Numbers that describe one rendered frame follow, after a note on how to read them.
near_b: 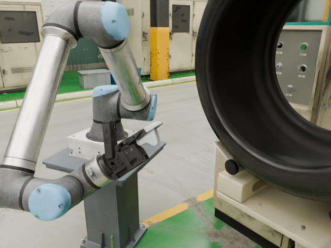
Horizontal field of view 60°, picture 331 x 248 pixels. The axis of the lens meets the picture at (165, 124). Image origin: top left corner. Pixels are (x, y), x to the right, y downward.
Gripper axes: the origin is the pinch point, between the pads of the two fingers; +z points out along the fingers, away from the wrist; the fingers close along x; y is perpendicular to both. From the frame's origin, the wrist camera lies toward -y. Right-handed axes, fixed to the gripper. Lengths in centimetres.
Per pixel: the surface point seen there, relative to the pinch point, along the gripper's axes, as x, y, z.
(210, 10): 11.5, -13.2, 27.8
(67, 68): -663, -371, -255
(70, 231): -90, 13, -105
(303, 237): 8.0, 43.1, 15.6
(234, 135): 7.4, 14.7, 15.8
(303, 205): -4.6, 41.4, 20.6
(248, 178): -3.3, 27.5, 12.4
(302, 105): -69, 24, 52
